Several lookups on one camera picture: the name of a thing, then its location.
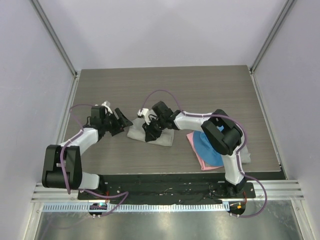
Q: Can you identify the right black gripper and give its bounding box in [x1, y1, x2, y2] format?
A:
[142, 117, 167, 143]

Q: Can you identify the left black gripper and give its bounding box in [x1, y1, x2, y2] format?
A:
[101, 108, 132, 137]

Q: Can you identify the grey cloth napkin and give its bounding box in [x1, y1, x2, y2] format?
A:
[127, 118, 175, 147]

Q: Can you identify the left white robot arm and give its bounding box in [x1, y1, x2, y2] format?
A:
[41, 104, 133, 200]

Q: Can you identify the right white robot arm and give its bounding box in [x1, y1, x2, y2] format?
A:
[137, 101, 246, 198]

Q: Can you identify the pink cloth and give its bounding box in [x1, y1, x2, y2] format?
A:
[186, 131, 224, 171]

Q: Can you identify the blue cloth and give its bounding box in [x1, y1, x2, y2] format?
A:
[192, 131, 224, 167]

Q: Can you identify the grey folded cloth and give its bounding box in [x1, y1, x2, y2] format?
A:
[239, 145, 251, 164]

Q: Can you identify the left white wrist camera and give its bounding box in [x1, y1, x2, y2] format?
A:
[101, 101, 113, 114]

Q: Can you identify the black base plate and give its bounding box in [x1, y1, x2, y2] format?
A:
[78, 172, 256, 205]

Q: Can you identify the white slotted cable duct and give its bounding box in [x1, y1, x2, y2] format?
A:
[42, 201, 230, 213]

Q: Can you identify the left aluminium frame post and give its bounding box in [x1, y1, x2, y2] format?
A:
[31, 0, 81, 78]

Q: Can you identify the aluminium frame post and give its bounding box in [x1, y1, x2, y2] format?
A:
[249, 0, 298, 75]
[31, 0, 81, 78]

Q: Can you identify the aluminium front rail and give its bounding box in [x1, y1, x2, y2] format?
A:
[31, 180, 305, 203]

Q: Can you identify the right aluminium frame post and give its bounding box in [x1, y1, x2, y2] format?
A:
[249, 0, 298, 75]

